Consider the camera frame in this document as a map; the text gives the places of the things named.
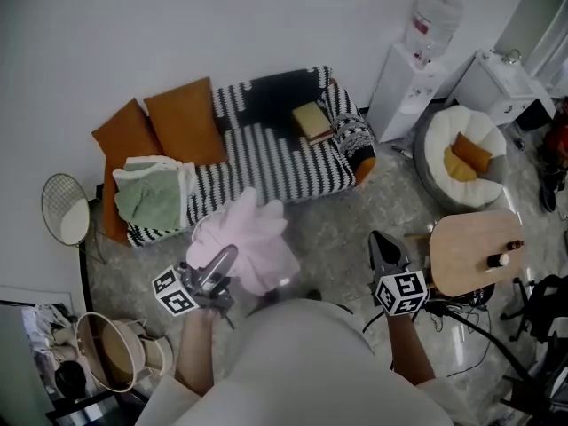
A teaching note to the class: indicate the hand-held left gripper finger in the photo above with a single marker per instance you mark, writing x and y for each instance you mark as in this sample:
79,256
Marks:
222,262

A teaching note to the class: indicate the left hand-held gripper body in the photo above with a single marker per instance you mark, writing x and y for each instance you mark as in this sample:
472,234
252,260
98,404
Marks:
175,293

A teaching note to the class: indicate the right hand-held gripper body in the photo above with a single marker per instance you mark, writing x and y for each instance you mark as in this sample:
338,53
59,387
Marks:
401,293

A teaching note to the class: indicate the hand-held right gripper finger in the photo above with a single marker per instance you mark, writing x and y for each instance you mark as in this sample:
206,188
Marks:
396,253
378,249

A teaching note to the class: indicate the pink cloth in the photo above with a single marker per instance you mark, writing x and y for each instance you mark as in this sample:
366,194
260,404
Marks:
253,242

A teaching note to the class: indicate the orange sofa with striped cover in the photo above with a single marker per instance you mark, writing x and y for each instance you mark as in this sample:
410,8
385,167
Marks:
266,162

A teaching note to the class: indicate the person's right forearm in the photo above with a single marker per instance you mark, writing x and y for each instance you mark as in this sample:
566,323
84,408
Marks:
408,349

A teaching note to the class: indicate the person's left forearm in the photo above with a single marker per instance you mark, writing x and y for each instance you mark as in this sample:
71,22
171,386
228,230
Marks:
199,353

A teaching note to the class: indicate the person's left leg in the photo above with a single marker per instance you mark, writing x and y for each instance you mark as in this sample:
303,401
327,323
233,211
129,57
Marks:
271,296

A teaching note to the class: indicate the person's leg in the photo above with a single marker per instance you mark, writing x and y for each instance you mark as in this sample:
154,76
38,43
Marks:
313,294
271,296

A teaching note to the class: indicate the light wooden side table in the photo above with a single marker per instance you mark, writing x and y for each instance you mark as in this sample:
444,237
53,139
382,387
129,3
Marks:
461,246

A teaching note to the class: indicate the person's right leg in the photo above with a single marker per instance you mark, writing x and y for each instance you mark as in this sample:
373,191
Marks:
313,294

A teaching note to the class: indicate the beige laundry basket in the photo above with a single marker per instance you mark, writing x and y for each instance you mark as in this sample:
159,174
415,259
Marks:
120,353

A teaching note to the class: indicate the white grey bean bag chair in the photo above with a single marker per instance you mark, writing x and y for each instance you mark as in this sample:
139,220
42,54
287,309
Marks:
466,189

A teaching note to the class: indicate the green white fleece blanket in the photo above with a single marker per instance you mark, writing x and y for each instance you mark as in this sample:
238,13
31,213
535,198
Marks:
148,198

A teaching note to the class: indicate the dark bottle with white cap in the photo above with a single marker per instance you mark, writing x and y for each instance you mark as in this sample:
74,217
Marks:
497,261

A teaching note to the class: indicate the small yellow cushion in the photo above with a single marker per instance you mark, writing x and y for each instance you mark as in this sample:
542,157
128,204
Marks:
457,167

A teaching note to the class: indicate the brown bottle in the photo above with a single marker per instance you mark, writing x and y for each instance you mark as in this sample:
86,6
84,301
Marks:
515,245

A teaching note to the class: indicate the person's white shirt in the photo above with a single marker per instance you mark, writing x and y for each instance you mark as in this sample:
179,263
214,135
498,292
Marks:
302,371

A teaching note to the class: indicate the small orange cushion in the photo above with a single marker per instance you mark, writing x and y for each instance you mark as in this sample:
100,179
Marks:
475,151

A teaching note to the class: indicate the leaning mirror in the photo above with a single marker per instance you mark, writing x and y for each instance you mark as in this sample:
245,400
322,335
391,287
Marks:
49,344

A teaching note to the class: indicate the black low stand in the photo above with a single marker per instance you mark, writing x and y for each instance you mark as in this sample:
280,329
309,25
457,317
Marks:
89,408

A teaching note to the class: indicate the yellow hardcover book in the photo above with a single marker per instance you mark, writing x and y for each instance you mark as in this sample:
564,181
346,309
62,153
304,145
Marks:
310,120

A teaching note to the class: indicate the black metal stand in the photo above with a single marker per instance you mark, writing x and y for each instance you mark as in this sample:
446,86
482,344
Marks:
548,291

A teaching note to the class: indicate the white water dispenser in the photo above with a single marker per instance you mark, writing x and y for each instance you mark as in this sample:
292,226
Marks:
399,91

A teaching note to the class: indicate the white cabinet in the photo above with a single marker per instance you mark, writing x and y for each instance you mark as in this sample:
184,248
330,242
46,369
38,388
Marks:
501,87

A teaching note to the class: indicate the red black bag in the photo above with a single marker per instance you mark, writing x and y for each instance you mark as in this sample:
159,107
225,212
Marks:
558,136

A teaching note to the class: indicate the clear water bottle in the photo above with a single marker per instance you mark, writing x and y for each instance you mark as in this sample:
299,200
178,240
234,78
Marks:
437,20

